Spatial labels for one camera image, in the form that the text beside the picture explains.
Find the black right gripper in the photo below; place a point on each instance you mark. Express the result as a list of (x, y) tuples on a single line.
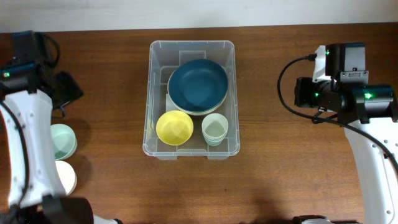
[(302, 88)]

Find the blue bowl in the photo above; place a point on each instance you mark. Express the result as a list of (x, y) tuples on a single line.
[(200, 72)]

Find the white cup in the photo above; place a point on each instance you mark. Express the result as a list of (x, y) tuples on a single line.
[(215, 126)]

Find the mint green cup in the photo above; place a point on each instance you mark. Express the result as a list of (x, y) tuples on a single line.
[(211, 141)]

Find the mint green small bowl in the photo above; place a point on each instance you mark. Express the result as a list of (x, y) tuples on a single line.
[(64, 141)]

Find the white small bowl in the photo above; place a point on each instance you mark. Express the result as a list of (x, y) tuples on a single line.
[(67, 176)]

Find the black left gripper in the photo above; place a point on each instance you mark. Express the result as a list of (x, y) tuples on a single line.
[(75, 91)]

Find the yellow small bowl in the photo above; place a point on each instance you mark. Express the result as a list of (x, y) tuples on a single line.
[(174, 128)]

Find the cream bowl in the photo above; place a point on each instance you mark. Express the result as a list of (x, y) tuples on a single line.
[(199, 100)]

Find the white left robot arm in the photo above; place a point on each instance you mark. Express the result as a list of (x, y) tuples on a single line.
[(29, 94)]

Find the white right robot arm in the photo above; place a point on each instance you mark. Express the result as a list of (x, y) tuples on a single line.
[(368, 114)]

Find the clear plastic storage bin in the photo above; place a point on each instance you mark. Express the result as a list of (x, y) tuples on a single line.
[(165, 56)]

